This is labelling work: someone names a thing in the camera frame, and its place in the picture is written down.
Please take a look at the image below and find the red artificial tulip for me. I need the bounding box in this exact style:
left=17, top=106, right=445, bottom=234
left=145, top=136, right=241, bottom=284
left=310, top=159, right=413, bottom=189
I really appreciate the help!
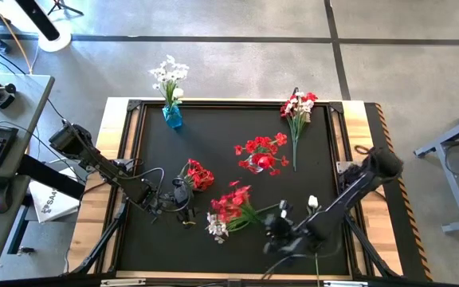
left=256, top=153, right=277, bottom=171

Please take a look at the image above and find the black tripod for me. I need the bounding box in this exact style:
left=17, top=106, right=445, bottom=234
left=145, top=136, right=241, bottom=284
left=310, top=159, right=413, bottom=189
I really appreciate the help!
left=47, top=0, right=85, bottom=17

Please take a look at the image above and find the white round stand base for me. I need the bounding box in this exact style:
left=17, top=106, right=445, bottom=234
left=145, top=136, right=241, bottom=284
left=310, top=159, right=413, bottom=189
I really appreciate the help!
left=37, top=22, right=73, bottom=53

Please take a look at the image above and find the silver metal bracket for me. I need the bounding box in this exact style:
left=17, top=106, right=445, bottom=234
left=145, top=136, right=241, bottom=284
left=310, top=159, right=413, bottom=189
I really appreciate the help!
left=100, top=277, right=147, bottom=287
left=323, top=280, right=369, bottom=287

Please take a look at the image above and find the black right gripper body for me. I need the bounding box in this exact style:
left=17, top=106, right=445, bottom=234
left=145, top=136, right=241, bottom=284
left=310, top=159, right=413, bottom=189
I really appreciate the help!
left=261, top=214, right=309, bottom=256

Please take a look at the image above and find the black computer mouse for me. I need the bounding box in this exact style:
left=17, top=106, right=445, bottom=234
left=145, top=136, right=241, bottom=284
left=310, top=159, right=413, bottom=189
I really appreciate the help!
left=0, top=181, right=14, bottom=215

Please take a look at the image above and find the clear glass vase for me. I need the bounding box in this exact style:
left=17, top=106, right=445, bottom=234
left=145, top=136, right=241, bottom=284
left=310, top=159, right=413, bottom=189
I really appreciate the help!
left=247, top=157, right=269, bottom=175

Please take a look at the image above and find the black desk support beam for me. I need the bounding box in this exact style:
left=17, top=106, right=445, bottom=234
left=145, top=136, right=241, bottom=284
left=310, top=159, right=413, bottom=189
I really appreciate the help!
left=16, top=153, right=88, bottom=201

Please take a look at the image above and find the black aluminium table frame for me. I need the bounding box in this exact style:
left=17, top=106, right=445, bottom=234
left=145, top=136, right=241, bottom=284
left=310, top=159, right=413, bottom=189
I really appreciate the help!
left=93, top=98, right=374, bottom=287

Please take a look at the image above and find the black stand bar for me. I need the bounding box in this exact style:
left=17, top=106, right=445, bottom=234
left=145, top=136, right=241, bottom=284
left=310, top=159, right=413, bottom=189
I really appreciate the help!
left=14, top=0, right=62, bottom=42

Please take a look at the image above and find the blue glass vase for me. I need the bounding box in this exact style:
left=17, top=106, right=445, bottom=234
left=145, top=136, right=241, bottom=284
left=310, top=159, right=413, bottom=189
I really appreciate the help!
left=162, top=104, right=184, bottom=129

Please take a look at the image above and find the gray desk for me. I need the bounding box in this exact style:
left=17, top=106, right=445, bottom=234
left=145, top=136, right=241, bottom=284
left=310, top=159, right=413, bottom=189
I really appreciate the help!
left=0, top=71, right=55, bottom=278

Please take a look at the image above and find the black diagonal frame strut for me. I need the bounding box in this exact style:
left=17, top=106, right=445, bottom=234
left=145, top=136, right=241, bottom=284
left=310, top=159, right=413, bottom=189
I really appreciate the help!
left=343, top=213, right=401, bottom=279
left=68, top=199, right=130, bottom=277

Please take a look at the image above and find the white printed box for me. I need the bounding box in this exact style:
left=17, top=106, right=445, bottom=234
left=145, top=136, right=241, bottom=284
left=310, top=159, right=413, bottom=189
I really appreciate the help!
left=28, top=167, right=82, bottom=224

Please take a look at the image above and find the gray metal table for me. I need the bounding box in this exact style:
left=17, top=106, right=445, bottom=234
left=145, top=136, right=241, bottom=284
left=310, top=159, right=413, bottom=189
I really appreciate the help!
left=414, top=102, right=459, bottom=234

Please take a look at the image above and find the white artificial flower bunch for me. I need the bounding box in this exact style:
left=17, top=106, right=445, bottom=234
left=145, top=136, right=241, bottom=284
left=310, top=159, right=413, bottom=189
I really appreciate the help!
left=205, top=213, right=230, bottom=245
left=148, top=54, right=190, bottom=111
left=283, top=91, right=315, bottom=172

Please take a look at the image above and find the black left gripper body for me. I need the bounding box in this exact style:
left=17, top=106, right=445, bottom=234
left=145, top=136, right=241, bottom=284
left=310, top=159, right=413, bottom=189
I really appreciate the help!
left=173, top=198, right=199, bottom=230

